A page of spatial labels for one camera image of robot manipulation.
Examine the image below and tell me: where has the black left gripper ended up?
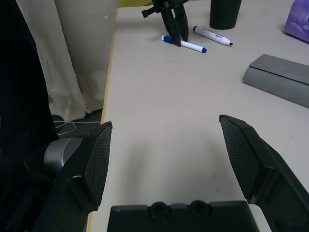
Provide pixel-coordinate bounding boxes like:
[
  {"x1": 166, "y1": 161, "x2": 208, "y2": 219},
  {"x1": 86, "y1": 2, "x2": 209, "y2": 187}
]
[{"x1": 141, "y1": 0, "x2": 191, "y2": 48}]

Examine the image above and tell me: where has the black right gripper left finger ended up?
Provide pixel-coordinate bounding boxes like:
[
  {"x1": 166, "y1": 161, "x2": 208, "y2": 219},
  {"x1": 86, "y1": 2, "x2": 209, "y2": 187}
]
[{"x1": 33, "y1": 121, "x2": 113, "y2": 232}]

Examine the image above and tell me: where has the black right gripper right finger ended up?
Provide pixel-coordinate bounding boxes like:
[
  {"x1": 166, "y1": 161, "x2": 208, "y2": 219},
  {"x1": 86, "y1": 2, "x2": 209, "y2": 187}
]
[{"x1": 218, "y1": 115, "x2": 309, "y2": 232}]

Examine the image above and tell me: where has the white marker with blue cap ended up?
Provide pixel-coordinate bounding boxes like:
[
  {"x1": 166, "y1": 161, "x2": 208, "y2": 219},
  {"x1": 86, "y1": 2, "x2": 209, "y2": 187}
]
[{"x1": 161, "y1": 34, "x2": 208, "y2": 54}]

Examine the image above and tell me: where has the grey glasses case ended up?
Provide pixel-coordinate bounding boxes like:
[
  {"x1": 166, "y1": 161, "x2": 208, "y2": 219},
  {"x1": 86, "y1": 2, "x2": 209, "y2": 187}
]
[{"x1": 241, "y1": 54, "x2": 309, "y2": 109}]

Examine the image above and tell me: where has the white marker with black tip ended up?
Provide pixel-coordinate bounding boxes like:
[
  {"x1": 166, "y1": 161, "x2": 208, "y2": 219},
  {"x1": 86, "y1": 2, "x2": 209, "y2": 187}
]
[{"x1": 192, "y1": 25, "x2": 234, "y2": 47}]

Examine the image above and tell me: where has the grey right robot leg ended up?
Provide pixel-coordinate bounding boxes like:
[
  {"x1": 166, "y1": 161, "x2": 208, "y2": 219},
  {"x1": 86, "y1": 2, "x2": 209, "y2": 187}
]
[{"x1": 43, "y1": 137, "x2": 84, "y2": 174}]

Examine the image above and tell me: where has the black pen cup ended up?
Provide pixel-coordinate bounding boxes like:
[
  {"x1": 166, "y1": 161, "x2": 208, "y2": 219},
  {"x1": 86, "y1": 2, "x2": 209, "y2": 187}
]
[{"x1": 209, "y1": 0, "x2": 242, "y2": 30}]

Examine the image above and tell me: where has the yellow background object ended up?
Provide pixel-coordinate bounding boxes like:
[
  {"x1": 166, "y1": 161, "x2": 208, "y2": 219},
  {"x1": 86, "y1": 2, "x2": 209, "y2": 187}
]
[{"x1": 117, "y1": 0, "x2": 155, "y2": 8}]

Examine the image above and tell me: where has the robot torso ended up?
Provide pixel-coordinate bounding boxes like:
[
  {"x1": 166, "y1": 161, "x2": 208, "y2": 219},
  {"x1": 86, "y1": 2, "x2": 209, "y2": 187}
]
[{"x1": 0, "y1": 0, "x2": 63, "y2": 232}]

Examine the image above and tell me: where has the purple tissue box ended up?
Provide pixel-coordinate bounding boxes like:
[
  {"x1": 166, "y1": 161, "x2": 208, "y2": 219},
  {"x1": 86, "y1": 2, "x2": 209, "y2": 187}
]
[{"x1": 282, "y1": 0, "x2": 309, "y2": 44}]

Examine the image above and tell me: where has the white floor cable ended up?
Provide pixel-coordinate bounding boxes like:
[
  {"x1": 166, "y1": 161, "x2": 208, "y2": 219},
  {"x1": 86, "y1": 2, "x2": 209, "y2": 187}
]
[{"x1": 54, "y1": 119, "x2": 102, "y2": 136}]

